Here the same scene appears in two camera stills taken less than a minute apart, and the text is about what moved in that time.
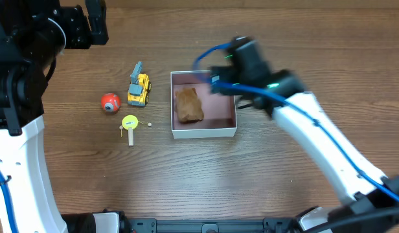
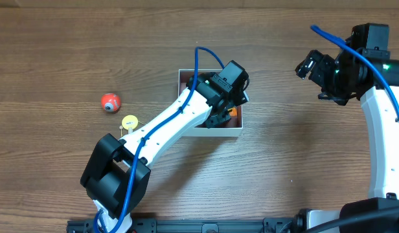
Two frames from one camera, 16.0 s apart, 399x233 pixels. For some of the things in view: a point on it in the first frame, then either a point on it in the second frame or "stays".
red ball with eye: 111,102 stays
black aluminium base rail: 153,225 stays
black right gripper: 223,81 → 317,68
